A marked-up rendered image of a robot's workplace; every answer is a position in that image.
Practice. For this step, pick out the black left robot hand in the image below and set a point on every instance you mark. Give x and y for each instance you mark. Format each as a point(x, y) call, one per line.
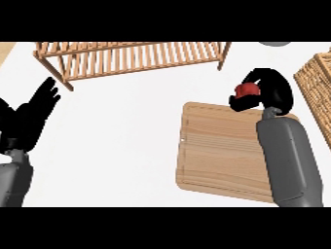
point(24, 120)

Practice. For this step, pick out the wooden cutting board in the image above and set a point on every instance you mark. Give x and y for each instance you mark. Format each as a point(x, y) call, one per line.
point(220, 152)

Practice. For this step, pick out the grey round object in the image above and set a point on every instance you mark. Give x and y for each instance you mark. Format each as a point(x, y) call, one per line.
point(275, 43)

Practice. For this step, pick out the wicker basket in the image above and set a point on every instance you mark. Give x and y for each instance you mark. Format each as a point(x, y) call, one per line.
point(326, 107)

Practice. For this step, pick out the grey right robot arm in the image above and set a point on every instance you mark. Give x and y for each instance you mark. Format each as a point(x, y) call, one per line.
point(288, 162)

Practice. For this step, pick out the wooden slatted rack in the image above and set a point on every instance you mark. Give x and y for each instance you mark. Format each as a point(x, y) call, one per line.
point(124, 58)

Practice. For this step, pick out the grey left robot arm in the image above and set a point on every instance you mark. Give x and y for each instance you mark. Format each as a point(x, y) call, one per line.
point(4, 181)

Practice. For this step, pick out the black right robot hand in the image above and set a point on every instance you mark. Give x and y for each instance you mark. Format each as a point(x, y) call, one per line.
point(278, 89)

